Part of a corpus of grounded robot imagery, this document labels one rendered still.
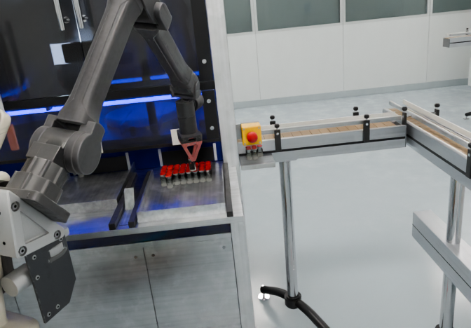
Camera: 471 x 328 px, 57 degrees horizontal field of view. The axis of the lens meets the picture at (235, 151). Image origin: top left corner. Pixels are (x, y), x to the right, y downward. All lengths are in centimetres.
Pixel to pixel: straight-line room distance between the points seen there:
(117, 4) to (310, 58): 546
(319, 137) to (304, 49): 458
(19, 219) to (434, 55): 652
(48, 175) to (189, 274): 115
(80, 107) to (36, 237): 24
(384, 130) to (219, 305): 100
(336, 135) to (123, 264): 100
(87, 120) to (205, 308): 127
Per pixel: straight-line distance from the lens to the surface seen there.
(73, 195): 161
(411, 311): 234
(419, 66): 686
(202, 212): 128
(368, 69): 657
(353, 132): 178
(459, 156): 156
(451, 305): 196
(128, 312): 198
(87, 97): 85
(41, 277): 97
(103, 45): 90
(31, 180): 77
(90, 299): 197
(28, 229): 78
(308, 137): 174
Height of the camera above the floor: 146
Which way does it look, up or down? 19 degrees down
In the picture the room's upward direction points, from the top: 6 degrees counter-clockwise
